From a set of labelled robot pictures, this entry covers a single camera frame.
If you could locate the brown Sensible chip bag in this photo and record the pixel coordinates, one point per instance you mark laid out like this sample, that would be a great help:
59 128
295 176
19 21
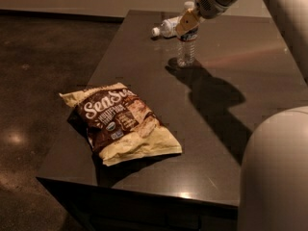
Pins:
120 127

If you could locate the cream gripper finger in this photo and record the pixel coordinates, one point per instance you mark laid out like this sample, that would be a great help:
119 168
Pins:
189 19

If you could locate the clear water bottle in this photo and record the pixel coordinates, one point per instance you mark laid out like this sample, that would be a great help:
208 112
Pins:
166 29
186 43

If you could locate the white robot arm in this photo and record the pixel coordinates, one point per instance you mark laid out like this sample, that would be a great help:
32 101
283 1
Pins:
274 175

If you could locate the lying clear water bottle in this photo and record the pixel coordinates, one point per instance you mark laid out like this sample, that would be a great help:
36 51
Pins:
166 29

